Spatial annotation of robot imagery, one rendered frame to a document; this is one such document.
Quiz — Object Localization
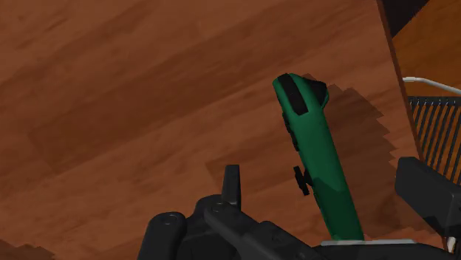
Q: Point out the green game controller black buttons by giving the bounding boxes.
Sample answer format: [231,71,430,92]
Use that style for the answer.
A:
[272,72,366,242]

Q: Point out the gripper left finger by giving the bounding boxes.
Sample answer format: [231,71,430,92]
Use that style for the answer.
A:
[137,164,325,260]

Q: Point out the black wire rack white rail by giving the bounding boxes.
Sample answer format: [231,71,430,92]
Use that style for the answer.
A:
[402,76,461,186]

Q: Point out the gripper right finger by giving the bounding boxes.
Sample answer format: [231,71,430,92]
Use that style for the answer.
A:
[395,156,461,239]

